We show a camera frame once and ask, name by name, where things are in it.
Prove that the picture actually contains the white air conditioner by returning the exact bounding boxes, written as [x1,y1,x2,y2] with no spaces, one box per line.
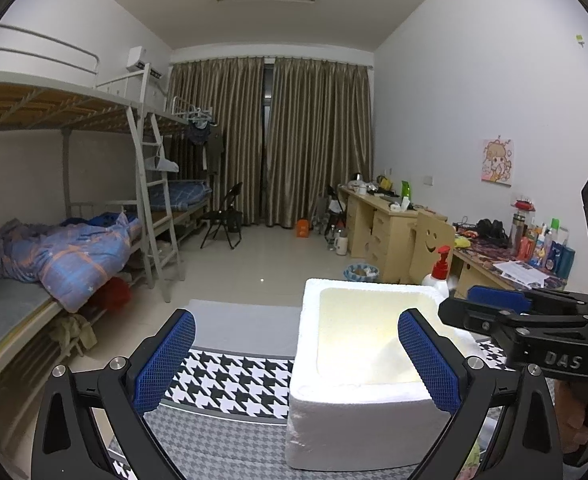
[126,46,165,79]

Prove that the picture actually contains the white foam box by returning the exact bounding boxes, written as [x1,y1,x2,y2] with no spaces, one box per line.
[285,277,490,471]

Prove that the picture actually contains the large metal bunk bed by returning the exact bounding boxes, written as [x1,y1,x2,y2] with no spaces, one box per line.
[0,25,185,411]

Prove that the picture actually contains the beige clothes heap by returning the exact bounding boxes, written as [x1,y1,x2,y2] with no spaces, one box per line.
[49,314,98,357]

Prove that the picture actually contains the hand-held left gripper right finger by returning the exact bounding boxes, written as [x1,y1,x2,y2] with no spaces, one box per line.
[397,308,565,480]

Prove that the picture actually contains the blue plaid quilt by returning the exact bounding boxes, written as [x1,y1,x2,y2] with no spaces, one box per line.
[0,212,142,313]

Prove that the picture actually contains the blue bed sheet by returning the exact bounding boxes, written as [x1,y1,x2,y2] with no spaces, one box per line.
[166,182,213,211]

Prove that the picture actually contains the group of toiletry bottles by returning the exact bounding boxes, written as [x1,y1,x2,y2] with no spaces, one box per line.
[508,200,578,277]

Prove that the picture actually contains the light wooden desk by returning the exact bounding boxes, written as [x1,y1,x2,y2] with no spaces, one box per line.
[336,185,447,274]

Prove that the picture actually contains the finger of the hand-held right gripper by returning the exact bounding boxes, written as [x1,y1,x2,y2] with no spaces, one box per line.
[466,284,585,316]
[437,296,588,348]

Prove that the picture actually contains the houndstooth tablecloth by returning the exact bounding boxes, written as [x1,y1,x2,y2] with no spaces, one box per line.
[89,299,565,480]

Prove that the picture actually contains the black folding chair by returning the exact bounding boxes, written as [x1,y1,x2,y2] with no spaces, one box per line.
[200,182,245,251]

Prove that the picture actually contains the white bed ladder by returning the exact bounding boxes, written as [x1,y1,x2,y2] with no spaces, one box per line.
[126,65,185,303]

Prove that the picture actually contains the dark hanging clothes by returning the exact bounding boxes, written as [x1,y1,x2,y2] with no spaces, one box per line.
[184,122,225,177]

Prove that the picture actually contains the white papers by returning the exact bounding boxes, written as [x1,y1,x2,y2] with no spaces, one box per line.
[494,260,551,287]

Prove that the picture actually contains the cartoon wall poster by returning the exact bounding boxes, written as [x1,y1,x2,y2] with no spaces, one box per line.
[481,136,518,186]

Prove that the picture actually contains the black headphones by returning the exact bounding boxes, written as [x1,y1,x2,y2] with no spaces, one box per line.
[475,219,511,242]

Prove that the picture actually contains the grey mattress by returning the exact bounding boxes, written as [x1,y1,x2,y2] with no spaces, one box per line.
[0,275,60,363]

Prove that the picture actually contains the red bag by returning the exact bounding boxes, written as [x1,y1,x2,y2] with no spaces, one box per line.
[105,277,133,309]

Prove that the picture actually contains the small metal bunk bed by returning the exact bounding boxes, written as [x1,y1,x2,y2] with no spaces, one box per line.
[144,95,216,241]

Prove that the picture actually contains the brown curtain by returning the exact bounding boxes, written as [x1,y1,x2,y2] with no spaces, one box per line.
[166,57,267,227]
[266,58,375,229]

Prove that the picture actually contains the person's right hand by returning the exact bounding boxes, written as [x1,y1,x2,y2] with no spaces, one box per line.
[555,381,588,455]

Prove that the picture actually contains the wooden chair with smiley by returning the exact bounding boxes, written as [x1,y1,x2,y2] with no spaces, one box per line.
[408,208,458,287]

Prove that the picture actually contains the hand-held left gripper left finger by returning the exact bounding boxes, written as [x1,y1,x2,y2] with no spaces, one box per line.
[30,308,197,480]

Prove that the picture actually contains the white pump bottle red cap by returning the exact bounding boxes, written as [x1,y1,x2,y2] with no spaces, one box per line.
[420,245,452,301]

